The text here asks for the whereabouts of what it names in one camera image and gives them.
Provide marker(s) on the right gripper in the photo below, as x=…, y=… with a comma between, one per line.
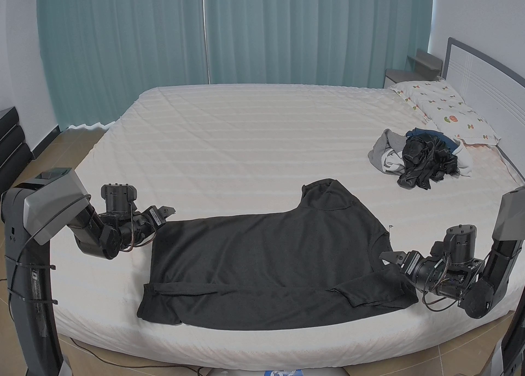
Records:
x=416, y=271

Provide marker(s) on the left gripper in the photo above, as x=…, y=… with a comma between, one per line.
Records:
x=151, y=222

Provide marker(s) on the black T-shirt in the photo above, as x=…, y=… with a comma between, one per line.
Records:
x=262, y=267

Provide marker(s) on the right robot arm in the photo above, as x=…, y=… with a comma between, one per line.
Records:
x=480, y=288

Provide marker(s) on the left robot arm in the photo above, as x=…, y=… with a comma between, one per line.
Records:
x=28, y=284

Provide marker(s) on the pile of clothes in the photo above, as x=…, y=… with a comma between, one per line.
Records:
x=426, y=159

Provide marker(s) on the bed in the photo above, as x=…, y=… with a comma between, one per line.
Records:
x=254, y=140

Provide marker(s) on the white printed pillow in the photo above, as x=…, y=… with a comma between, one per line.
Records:
x=451, y=110

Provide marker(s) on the black chest of drawers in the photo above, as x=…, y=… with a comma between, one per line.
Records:
x=12, y=144

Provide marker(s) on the blue-green curtain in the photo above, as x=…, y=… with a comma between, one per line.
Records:
x=123, y=38
x=320, y=21

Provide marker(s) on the grey bedside table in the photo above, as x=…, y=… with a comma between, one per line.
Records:
x=414, y=75

